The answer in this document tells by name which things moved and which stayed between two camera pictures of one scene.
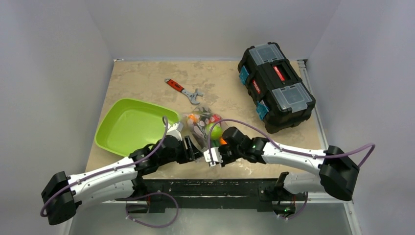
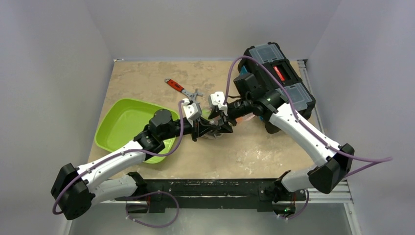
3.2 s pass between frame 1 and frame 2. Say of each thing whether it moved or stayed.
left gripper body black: moved
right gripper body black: moved
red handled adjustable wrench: stayed
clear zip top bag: moved
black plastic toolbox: stayed
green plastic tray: stayed
